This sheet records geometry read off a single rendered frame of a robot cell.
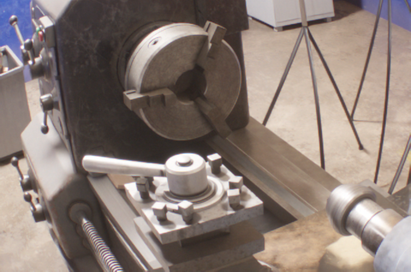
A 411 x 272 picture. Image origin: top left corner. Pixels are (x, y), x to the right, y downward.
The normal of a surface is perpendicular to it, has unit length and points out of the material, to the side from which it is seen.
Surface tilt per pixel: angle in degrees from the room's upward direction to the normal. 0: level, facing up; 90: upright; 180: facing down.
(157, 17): 90
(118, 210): 36
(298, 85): 0
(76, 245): 90
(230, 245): 0
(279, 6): 90
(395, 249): 51
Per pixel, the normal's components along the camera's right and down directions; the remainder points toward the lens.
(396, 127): -0.10, -0.90
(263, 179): -0.73, -0.40
